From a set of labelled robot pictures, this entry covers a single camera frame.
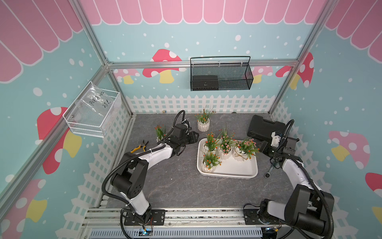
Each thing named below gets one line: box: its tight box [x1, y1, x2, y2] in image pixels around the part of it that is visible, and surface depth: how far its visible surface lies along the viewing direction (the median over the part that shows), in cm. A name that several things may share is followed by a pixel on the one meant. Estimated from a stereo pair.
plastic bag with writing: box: [74, 81, 114, 117], surface depth 75 cm
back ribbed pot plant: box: [194, 104, 216, 133], surface depth 108 cm
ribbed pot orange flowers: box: [203, 131, 223, 152], surface depth 91 cm
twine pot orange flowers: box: [200, 152, 223, 173], surface depth 84 cm
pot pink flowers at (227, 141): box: [218, 125, 236, 160], surface depth 89 cm
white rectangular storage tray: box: [196, 137, 259, 179], surface depth 94 cm
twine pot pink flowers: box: [233, 138, 261, 162], surface depth 88 cm
